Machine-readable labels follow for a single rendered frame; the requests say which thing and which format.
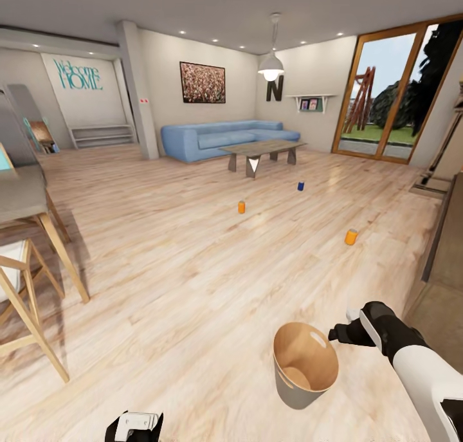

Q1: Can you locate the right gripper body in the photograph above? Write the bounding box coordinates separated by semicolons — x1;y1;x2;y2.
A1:
335;319;376;347

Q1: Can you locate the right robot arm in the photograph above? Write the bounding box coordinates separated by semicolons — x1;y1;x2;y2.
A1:
328;302;463;442

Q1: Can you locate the trash can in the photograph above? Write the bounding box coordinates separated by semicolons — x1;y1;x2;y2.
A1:
273;322;340;410

